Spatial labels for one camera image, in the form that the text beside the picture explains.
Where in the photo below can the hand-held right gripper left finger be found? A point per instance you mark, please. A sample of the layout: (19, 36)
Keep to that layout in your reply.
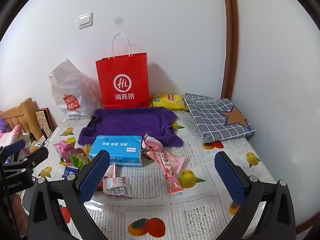
(93, 177)

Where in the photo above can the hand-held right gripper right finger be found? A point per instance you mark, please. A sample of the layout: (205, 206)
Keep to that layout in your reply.
(230, 177)

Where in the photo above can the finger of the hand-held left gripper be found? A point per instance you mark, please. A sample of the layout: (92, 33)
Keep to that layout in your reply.
(15, 146)
(32, 158)

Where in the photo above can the white pink snack packet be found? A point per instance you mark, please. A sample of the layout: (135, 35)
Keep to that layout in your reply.
(110, 171)
(116, 186)

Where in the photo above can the small blue snack packet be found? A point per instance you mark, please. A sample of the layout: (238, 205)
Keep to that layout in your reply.
(69, 173)

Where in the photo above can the orange yellow snack packet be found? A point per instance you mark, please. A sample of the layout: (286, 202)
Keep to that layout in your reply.
(88, 151)

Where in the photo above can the large pink snack packet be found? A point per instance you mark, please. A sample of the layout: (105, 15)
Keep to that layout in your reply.
(62, 150)

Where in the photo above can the yellow green snack packet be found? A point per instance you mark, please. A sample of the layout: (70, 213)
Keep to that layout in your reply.
(68, 140)

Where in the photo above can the plain pink snack packet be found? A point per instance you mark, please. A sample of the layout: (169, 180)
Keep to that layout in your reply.
(178, 162)

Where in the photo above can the long pink stick packet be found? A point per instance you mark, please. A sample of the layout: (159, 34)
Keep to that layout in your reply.
(171, 180)

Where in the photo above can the round pink snack packet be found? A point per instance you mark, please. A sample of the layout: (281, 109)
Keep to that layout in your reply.
(152, 147)

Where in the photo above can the person's left hand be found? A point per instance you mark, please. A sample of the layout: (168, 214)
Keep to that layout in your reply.
(17, 211)

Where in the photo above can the wooden headboard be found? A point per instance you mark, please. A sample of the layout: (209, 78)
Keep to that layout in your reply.
(25, 115)

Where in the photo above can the patterned book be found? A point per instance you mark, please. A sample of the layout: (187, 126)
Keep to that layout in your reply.
(43, 122)

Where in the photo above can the blue tissue pack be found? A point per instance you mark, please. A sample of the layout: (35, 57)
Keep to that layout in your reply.
(117, 147)

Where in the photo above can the folded checkered cloth with star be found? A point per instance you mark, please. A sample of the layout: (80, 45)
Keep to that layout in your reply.
(215, 117)

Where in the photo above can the purple towel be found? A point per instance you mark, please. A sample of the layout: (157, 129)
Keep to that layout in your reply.
(130, 122)

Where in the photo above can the fruit print tablecloth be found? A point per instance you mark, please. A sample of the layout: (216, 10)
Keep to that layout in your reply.
(150, 212)

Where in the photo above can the white plastic shopping bag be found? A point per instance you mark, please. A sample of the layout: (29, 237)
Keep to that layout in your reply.
(67, 87)

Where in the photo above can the yellow chip bag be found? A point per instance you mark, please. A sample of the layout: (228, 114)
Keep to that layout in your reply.
(168, 102)

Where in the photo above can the red paper bag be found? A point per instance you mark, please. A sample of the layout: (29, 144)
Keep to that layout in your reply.
(122, 70)

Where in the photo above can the brown wooden door frame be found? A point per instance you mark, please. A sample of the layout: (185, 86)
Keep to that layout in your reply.
(231, 42)

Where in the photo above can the white wall switch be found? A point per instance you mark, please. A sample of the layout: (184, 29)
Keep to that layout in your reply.
(85, 20)

